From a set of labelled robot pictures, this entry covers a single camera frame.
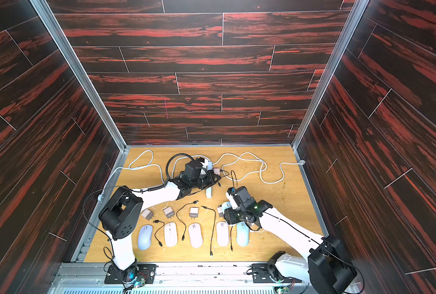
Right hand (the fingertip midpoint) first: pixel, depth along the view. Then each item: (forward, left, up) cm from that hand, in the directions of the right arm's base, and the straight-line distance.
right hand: (233, 212), depth 85 cm
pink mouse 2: (-8, +18, -5) cm, 20 cm away
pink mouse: (-11, +28, -4) cm, 30 cm away
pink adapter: (+1, +19, -4) cm, 19 cm away
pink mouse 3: (-9, +5, -4) cm, 11 cm away
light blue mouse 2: (+1, +3, +5) cm, 6 cm away
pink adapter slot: (+2, +6, -4) cm, 8 cm away
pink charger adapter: (0, +31, -3) cm, 31 cm away
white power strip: (+12, +12, -1) cm, 17 cm away
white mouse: (-11, +39, -1) cm, 41 cm away
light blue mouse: (-9, -4, -4) cm, 11 cm away
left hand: (+14, +5, +8) cm, 17 cm away
